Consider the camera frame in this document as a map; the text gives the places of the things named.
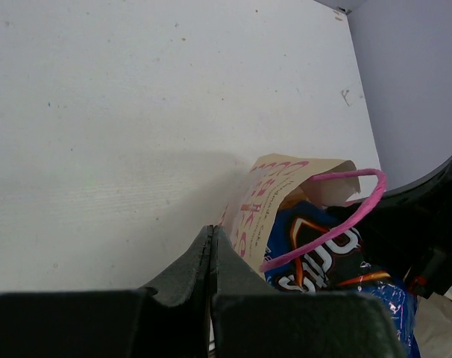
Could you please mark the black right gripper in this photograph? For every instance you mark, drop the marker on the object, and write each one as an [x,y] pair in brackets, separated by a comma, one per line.
[409,233]

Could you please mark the blue chips bag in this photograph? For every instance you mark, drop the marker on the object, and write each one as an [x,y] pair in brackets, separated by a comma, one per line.
[338,264]

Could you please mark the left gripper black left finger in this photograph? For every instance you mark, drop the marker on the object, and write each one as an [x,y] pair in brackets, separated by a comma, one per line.
[167,317]

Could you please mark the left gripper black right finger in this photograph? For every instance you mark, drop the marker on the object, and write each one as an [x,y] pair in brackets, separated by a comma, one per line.
[252,319]

